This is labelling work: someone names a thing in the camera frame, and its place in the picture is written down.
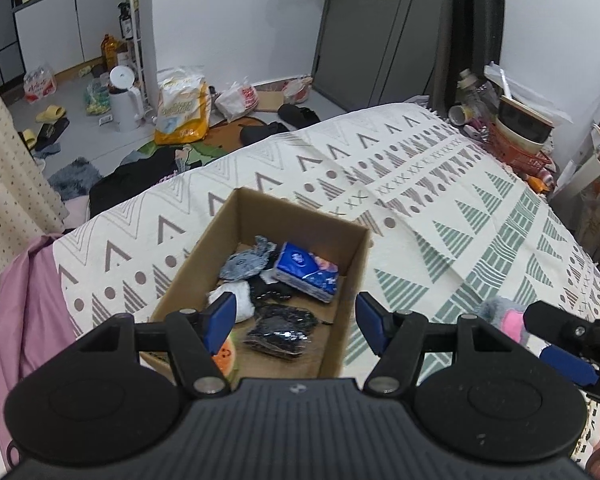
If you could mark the red plastic basket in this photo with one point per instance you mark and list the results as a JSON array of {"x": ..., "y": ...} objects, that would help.
[{"x": 515, "y": 157}]

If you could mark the black cream bowl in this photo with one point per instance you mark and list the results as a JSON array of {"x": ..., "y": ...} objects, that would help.
[{"x": 522, "y": 126}]

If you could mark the grey pink plush paw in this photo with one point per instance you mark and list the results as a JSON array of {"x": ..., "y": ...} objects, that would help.
[{"x": 505, "y": 315}]

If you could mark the pink bed sheet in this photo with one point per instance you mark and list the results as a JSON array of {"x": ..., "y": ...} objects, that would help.
[{"x": 34, "y": 321}]

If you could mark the patterned cream green blanket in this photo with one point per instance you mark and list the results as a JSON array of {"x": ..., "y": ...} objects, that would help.
[{"x": 449, "y": 225}]

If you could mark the brown cardboard box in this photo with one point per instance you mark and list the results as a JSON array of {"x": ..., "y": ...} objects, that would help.
[{"x": 246, "y": 214}]

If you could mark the blue tissue pack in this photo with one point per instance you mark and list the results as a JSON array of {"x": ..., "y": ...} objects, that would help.
[{"x": 309, "y": 273}]

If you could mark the white desk with shelves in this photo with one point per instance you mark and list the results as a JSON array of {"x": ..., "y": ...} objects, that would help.
[{"x": 577, "y": 198}]

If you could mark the white red plastic bag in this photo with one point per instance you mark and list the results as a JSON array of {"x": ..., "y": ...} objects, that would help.
[{"x": 237, "y": 101}]

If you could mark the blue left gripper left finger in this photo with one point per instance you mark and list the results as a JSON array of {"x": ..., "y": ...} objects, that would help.
[{"x": 218, "y": 321}]

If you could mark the black hair clip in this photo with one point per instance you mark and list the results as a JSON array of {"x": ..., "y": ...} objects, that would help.
[{"x": 260, "y": 291}]

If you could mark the white cloth bundle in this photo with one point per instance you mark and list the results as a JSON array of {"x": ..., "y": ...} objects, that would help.
[{"x": 241, "y": 291}]

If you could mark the yellow slippers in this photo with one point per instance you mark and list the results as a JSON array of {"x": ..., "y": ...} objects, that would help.
[{"x": 53, "y": 122}]

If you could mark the black item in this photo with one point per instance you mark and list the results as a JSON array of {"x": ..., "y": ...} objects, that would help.
[{"x": 281, "y": 331}]

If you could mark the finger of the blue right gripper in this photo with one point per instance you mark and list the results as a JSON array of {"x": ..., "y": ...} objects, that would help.
[{"x": 575, "y": 369}]

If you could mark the plush hamburger toy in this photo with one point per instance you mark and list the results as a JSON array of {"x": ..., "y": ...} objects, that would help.
[{"x": 225, "y": 359}]

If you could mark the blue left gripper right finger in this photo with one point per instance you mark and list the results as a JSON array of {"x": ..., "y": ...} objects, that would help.
[{"x": 377, "y": 325}]

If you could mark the water bottle pack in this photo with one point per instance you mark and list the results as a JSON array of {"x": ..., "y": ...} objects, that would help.
[{"x": 39, "y": 83}]

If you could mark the yellow white large bag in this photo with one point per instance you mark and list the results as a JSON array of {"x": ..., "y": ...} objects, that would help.
[{"x": 184, "y": 106}]

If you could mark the polka dot beige cloth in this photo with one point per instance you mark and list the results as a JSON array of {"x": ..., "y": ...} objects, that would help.
[{"x": 29, "y": 207}]

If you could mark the white electric kettle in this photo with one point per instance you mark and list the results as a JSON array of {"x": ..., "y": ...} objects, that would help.
[{"x": 126, "y": 101}]

